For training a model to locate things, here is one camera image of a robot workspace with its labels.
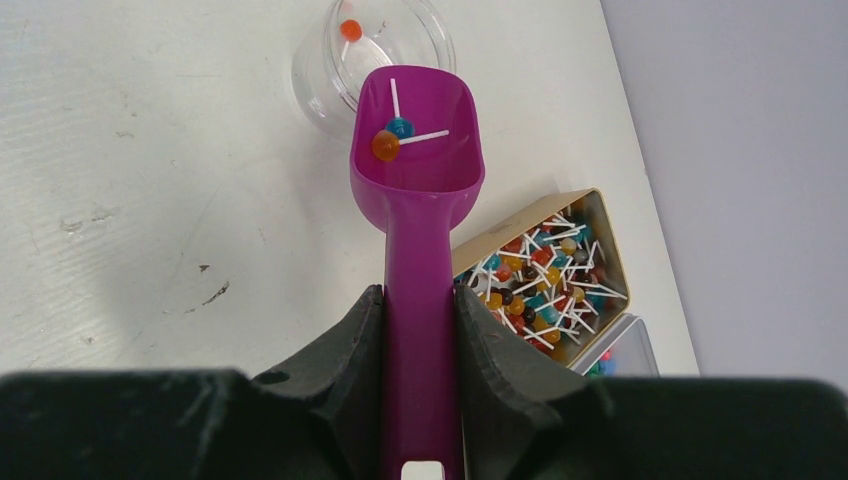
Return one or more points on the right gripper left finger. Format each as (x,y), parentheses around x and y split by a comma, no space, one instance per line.
(322,415)

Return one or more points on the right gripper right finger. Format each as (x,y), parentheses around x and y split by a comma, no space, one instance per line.
(521,412)

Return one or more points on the orange lollipop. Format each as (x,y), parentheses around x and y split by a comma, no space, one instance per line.
(386,145)
(351,31)

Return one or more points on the magenta plastic scoop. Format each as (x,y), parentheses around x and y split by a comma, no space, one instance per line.
(415,201)

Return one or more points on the blue lollipop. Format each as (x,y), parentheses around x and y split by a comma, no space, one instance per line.
(398,125)

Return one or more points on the clear plastic jar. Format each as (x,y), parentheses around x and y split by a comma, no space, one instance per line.
(394,33)

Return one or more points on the white tin of candies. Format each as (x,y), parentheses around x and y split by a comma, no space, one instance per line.
(624,349)

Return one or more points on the gold tin of lollipops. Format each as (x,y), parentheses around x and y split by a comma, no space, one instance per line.
(551,273)

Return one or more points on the orange lollipop in jar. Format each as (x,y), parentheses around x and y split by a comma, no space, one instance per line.
(351,31)

